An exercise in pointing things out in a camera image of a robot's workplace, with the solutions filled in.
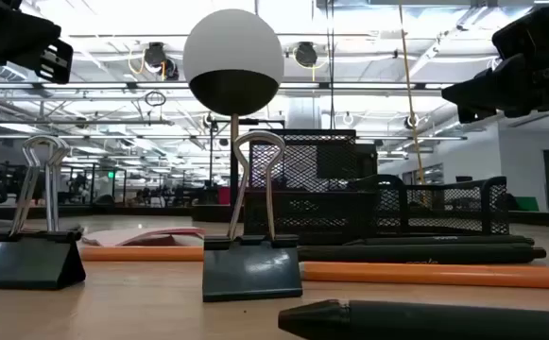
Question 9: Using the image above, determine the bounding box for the white globe table lamp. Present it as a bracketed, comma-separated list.
[182, 8, 284, 223]

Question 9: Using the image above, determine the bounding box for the orange pencil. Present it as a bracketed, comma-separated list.
[78, 245, 205, 264]
[300, 261, 549, 291]

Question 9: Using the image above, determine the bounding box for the black binder clip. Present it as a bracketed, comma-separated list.
[0, 135, 87, 291]
[201, 130, 303, 303]

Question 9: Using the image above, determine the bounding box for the yellow hanging cable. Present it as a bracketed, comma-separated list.
[398, 0, 426, 186]

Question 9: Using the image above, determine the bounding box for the black mesh desk organizer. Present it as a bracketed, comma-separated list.
[243, 127, 511, 246]

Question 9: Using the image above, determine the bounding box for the black hanging cable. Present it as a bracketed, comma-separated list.
[326, 0, 336, 143]

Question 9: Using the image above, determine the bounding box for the black metal table frame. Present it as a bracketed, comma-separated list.
[0, 203, 549, 229]

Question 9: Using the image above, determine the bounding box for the ceiling cord reel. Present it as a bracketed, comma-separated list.
[292, 41, 320, 70]
[142, 41, 180, 81]

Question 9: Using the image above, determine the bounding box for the background robot workstation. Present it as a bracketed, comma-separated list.
[42, 160, 129, 208]

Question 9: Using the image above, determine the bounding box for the green background panel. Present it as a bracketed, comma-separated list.
[514, 195, 540, 213]

